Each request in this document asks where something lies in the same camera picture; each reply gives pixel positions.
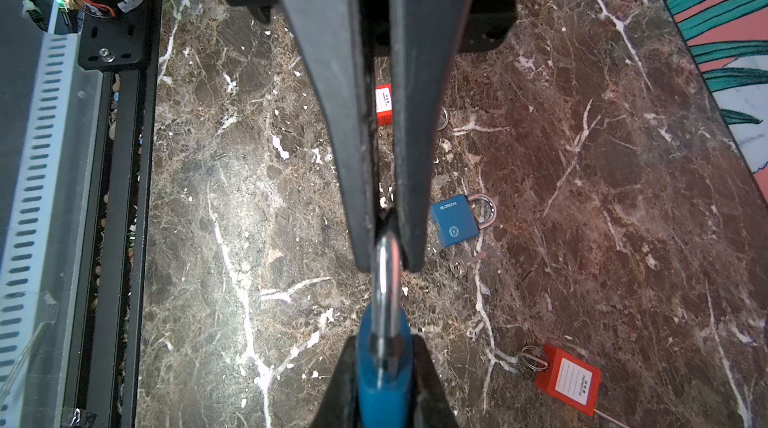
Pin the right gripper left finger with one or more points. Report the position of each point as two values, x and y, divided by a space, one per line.
339 407

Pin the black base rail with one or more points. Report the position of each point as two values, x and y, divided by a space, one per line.
103 376

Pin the blue padlock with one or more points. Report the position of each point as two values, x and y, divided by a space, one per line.
384 345
455 220

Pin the white slotted cable duct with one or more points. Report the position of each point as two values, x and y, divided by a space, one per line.
24 316

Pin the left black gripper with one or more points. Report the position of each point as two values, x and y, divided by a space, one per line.
423 40

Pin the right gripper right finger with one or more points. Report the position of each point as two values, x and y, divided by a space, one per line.
430 407

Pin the red padlock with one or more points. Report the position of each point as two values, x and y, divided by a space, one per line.
566 378
384 105

